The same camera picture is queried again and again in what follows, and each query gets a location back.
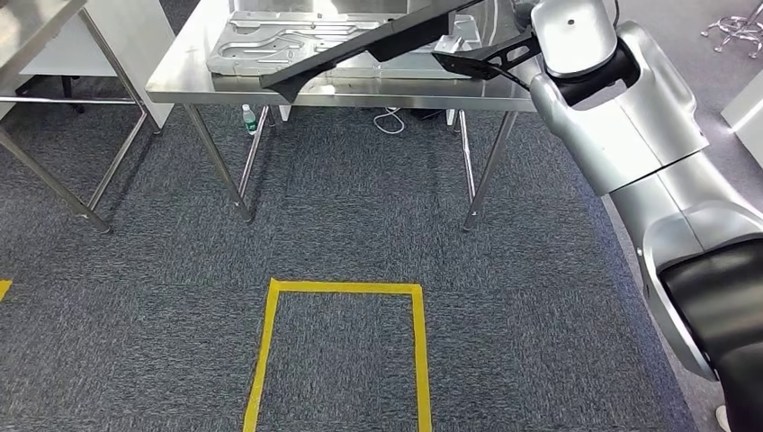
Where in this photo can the black item under desk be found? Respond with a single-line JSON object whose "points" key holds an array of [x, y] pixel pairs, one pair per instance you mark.
{"points": [[426, 113]]}

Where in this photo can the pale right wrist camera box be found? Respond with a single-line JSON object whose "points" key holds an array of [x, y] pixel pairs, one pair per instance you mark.
{"points": [[450, 44]]}

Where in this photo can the black office chair base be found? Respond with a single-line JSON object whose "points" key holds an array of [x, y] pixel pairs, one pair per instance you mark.
{"points": [[67, 89]]}

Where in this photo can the white panel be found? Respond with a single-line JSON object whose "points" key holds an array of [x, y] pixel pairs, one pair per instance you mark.
{"points": [[137, 47]]}

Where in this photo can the yellow floor tape square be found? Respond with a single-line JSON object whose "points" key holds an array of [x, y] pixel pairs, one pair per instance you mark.
{"points": [[5, 289], [262, 358]]}

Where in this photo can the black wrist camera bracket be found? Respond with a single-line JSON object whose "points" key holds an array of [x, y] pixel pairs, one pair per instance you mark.
{"points": [[477, 64]]}

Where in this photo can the steel frame side table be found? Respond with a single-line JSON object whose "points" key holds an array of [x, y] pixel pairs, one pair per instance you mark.
{"points": [[30, 30]]}

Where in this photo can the stamped grey metal plate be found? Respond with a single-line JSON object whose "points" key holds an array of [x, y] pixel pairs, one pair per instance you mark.
{"points": [[268, 47]]}

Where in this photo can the clear water bottle green label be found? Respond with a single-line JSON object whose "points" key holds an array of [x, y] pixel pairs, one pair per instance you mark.
{"points": [[249, 121]]}

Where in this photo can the chrome star chair base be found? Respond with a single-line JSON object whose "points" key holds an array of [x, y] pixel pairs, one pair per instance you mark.
{"points": [[736, 30]]}

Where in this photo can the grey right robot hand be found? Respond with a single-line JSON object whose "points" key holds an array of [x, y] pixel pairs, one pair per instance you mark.
{"points": [[523, 12]]}

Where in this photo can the long black plastic part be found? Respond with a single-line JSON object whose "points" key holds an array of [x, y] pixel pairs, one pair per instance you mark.
{"points": [[411, 33]]}

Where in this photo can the stainless steel workbench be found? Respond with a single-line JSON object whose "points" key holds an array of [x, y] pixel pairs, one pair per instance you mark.
{"points": [[191, 71]]}

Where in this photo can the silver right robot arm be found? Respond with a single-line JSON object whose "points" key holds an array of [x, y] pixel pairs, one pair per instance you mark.
{"points": [[644, 119]]}

